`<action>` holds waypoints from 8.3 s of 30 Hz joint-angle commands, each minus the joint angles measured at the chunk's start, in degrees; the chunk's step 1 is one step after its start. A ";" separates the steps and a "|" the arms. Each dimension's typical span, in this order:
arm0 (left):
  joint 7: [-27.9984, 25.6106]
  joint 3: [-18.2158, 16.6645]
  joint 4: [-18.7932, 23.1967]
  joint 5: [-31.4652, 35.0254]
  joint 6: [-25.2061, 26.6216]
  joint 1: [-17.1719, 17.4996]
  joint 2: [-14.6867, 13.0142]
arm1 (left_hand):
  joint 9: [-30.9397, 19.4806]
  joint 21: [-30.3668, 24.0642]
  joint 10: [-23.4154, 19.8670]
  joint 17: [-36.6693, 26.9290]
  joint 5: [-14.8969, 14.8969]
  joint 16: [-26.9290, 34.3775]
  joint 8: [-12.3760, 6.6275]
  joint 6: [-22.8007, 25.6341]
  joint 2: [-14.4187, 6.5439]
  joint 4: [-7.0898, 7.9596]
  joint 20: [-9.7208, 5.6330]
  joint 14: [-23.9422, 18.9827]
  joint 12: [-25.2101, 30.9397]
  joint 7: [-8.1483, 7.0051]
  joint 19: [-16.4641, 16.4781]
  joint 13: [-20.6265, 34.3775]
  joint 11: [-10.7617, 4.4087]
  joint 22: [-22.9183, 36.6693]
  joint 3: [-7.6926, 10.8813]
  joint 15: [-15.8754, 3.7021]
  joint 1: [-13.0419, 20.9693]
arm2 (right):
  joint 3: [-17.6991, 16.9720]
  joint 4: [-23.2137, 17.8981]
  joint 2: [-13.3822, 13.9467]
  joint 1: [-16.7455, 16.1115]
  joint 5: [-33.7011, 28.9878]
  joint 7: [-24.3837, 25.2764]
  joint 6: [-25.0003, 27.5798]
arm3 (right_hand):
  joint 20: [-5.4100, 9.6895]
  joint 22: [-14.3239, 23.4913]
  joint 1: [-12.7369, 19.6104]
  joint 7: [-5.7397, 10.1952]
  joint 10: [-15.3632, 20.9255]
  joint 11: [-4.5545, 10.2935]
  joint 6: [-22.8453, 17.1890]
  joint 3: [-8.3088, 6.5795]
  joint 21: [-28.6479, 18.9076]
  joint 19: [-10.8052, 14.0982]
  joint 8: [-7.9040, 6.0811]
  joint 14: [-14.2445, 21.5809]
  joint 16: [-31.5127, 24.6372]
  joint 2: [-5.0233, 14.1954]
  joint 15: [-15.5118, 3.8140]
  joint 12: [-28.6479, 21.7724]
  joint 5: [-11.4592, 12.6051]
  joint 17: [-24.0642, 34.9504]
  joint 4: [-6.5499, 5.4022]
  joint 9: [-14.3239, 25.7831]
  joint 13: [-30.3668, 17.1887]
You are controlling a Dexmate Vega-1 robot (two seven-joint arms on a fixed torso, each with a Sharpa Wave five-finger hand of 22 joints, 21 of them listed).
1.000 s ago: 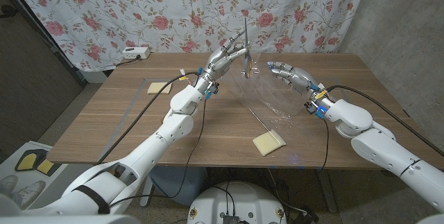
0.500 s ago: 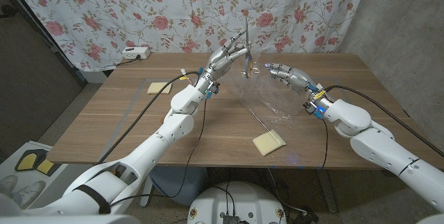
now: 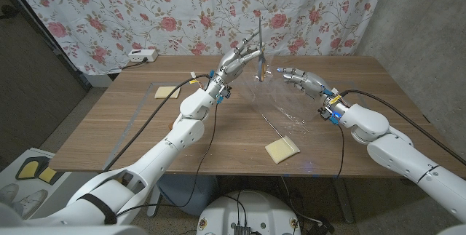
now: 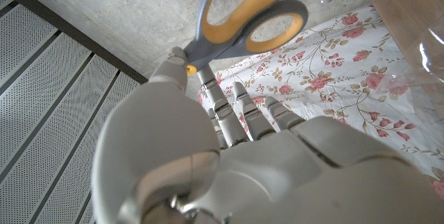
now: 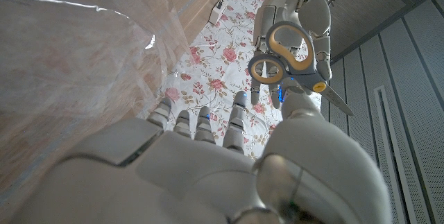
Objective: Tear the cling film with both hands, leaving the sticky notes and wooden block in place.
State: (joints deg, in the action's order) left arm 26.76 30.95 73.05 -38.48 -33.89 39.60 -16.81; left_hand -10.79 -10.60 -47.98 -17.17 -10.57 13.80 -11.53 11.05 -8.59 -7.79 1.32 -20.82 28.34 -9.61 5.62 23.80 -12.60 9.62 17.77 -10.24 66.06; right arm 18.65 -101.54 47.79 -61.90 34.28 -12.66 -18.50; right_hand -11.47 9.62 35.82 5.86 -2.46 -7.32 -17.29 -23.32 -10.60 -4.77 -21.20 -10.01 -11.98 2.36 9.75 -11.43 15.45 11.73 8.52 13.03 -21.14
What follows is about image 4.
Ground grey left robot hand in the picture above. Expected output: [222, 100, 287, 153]
[92, 46, 444, 224]

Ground grey yellow handled scissors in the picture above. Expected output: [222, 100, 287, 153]
[183, 0, 309, 76]

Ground transparent cling film sheet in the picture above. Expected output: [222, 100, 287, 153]
[377, 19, 444, 138]

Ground floral backdrop cloth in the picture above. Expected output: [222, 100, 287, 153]
[197, 3, 444, 200]

